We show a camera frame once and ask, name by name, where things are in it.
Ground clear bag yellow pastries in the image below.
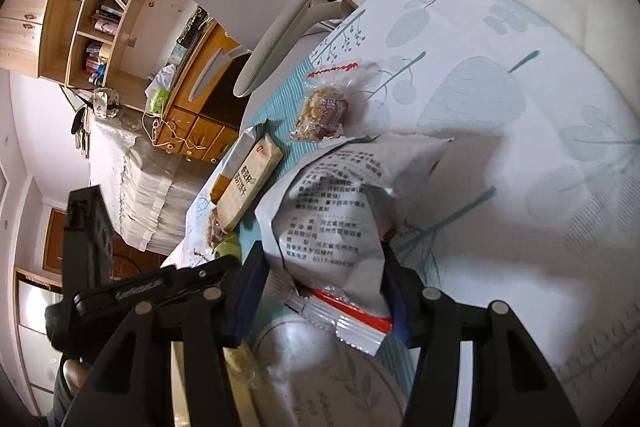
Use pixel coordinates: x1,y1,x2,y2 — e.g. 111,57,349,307
224,341,264,389

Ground red white snack packet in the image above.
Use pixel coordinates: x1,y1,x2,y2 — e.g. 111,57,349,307
265,270,392,355

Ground beige soda cracker packet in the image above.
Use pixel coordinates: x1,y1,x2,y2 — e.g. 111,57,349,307
214,133,283,234

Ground white printed snack bag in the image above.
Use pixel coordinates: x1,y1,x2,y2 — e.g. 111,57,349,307
255,134,449,317

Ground lace covered cabinet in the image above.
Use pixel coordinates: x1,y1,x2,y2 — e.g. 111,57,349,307
89,109,214,256

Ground leaf print tablecloth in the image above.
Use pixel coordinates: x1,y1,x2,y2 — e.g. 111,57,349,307
243,0,639,426

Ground green tissue pack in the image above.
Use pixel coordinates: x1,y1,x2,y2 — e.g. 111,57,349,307
146,89,169,115

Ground wooden desk with drawers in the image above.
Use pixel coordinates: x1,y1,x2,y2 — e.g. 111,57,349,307
151,20,250,164

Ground orange snack packet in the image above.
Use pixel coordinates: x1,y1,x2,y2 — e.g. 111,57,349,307
209,122,265,204

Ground wooden bookshelf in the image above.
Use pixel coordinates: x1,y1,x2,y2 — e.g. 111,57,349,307
1,0,148,110

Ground clear nut snack bag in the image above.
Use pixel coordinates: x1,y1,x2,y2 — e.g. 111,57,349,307
290,61,378,143

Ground white charging cable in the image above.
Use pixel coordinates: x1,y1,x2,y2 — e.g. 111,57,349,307
140,110,194,153

